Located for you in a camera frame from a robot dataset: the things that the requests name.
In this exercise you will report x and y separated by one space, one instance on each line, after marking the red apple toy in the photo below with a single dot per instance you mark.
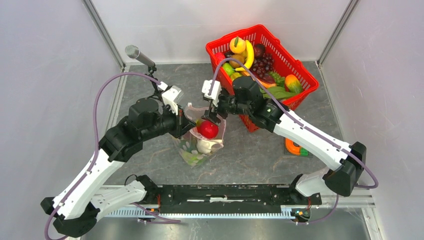
207 129

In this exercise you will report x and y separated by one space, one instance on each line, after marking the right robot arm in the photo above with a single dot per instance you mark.
344 162

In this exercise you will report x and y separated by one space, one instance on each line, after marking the red strawberry toy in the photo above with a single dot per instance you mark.
219 57

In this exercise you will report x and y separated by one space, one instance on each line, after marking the yellow green starfruit toy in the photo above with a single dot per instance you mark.
235 75

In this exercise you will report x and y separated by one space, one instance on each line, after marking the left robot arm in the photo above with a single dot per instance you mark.
77 209

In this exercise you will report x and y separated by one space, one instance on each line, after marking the mango toy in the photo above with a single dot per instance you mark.
293 84

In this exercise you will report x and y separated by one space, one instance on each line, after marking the clear pink zip top bag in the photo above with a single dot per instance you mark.
188 142

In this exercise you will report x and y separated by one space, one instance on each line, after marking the papaya slice toy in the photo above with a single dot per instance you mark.
267 81

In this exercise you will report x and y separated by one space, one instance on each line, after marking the green lime toy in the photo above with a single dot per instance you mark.
229 70

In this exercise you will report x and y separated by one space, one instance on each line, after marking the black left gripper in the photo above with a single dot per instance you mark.
185 124

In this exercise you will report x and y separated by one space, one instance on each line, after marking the white mushroom toy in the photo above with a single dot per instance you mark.
209 146

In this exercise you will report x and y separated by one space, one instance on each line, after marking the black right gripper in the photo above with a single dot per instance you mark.
211 114

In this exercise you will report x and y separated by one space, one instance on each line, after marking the dark grape bunch toy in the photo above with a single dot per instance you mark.
263 62

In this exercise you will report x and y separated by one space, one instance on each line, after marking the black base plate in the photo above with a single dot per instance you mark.
227 198

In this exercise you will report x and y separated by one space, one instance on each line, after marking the red plastic basket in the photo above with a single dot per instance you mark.
285 64

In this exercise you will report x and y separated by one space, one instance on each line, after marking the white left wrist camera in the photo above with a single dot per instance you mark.
171 97

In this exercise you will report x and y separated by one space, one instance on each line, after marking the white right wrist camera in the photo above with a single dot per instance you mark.
211 90

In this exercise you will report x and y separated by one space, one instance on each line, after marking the single yellow banana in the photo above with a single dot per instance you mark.
249 55

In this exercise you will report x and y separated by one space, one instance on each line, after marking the grey microphone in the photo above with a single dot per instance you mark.
133 52

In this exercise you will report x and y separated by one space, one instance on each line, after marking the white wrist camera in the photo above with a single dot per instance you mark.
171 97
211 90

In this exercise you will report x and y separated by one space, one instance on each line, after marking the green leaf vegetable toy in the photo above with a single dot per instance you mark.
278 92

